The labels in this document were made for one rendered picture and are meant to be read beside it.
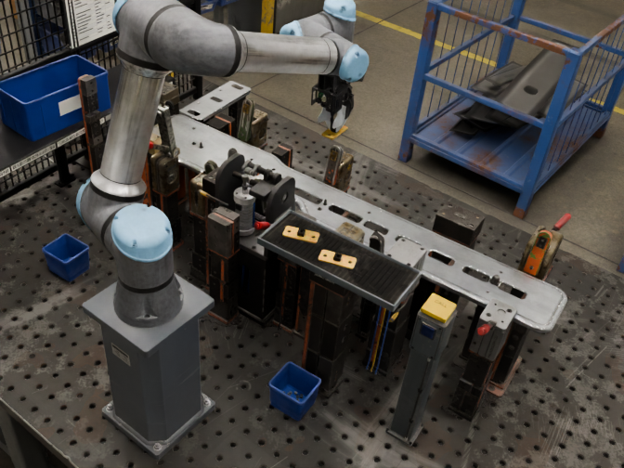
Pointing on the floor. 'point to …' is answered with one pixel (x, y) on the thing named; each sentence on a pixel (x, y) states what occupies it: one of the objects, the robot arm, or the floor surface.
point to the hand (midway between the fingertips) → (335, 124)
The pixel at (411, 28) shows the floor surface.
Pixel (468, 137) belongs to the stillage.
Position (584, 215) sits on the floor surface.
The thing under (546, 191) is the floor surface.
